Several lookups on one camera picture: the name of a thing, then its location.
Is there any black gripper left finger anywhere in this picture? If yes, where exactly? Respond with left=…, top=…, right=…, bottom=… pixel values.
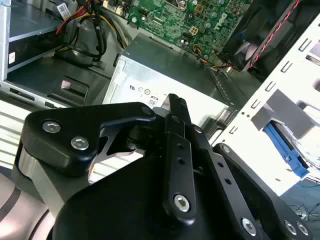
left=12, top=93, right=199, bottom=225

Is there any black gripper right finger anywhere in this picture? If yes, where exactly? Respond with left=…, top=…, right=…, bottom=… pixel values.
left=187, top=124, right=313, bottom=240

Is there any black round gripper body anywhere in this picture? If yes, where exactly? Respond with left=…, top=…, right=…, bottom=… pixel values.
left=51, top=118, right=241, bottom=240

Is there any hard disk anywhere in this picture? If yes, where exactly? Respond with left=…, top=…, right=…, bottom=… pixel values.
left=263, top=119, right=320, bottom=181

